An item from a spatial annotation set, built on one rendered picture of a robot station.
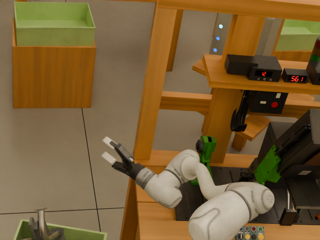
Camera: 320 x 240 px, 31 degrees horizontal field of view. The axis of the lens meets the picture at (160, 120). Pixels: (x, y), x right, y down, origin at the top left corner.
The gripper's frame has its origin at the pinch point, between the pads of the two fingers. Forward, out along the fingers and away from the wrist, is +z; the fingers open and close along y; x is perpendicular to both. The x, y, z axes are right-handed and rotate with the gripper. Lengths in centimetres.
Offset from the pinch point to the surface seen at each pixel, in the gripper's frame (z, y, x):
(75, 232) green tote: -7.7, -35.4, 28.1
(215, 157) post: -31, -59, -65
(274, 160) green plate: -61, -20, -60
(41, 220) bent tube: 0.1, -10.1, 41.3
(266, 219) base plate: -75, -49, -47
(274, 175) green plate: -65, -28, -58
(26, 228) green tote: 12, -39, 41
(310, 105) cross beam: -57, -31, -113
